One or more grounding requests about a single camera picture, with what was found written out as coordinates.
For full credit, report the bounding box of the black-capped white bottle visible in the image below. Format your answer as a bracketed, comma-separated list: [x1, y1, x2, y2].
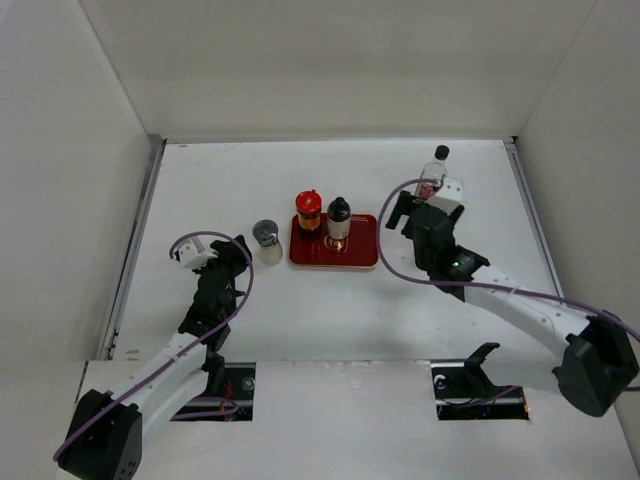
[327, 197, 352, 242]

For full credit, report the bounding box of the red-capped sauce jar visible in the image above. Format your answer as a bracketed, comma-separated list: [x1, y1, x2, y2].
[295, 189, 322, 235]

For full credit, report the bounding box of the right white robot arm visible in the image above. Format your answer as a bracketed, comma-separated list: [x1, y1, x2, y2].
[380, 186, 639, 417]

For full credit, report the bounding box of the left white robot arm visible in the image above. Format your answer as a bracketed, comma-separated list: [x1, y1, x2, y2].
[53, 233, 255, 479]

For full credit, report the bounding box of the silver-capped glass shaker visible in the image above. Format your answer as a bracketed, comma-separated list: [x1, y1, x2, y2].
[252, 219, 283, 265]

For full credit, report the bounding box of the tall clear vinegar bottle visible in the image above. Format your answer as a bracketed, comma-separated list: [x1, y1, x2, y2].
[415, 145, 450, 200]

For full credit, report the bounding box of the red rectangular tray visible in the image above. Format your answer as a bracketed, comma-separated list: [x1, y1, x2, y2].
[288, 213, 379, 269]

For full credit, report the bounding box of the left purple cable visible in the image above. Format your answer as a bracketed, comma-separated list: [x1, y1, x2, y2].
[52, 229, 257, 464]

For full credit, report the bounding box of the purple cable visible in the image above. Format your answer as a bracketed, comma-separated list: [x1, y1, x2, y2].
[377, 178, 640, 409]
[52, 229, 257, 464]

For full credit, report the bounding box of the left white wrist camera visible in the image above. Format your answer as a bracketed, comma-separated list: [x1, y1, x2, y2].
[169, 236, 216, 270]

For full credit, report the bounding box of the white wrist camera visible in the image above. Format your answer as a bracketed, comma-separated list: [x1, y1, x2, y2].
[169, 236, 216, 270]
[427, 176, 464, 215]

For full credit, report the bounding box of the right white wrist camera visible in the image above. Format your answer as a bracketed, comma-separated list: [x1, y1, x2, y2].
[427, 176, 464, 215]

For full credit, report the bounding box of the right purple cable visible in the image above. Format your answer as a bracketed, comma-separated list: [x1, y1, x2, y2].
[377, 178, 640, 409]

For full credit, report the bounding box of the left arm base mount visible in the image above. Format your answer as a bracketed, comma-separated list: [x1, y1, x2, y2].
[172, 363, 256, 422]

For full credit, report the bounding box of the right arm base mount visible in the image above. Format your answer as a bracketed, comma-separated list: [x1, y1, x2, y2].
[430, 342, 529, 421]

